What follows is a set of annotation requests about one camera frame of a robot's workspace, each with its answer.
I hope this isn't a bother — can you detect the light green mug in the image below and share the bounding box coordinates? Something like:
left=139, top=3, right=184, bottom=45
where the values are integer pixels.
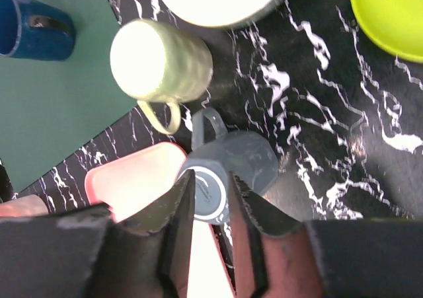
left=110, top=19, right=213, bottom=135

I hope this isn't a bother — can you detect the dark green mat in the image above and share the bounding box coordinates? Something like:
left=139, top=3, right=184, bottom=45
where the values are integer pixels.
left=1, top=0, right=134, bottom=192

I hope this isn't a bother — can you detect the pink plastic tray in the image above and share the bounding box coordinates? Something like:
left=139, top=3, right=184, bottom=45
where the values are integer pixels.
left=85, top=142, right=235, bottom=297

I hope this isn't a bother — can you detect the lime green plate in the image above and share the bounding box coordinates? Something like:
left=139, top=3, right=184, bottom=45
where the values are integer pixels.
left=350, top=0, right=422, bottom=63

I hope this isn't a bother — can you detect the pink mug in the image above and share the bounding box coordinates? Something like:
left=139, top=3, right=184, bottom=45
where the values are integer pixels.
left=0, top=195, right=49, bottom=217

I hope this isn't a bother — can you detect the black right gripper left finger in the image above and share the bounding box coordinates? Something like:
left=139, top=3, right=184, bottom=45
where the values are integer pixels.
left=1, top=170, right=195, bottom=297

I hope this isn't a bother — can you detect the grey faceted mug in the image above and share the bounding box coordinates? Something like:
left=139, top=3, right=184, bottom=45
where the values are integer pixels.
left=179, top=108, right=278, bottom=225

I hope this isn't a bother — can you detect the dark blue mug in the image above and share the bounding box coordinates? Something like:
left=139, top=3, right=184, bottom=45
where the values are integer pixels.
left=1, top=0, right=76, bottom=61

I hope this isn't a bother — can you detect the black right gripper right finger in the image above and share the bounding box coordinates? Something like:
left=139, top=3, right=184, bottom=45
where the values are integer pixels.
left=228, top=174, right=422, bottom=297

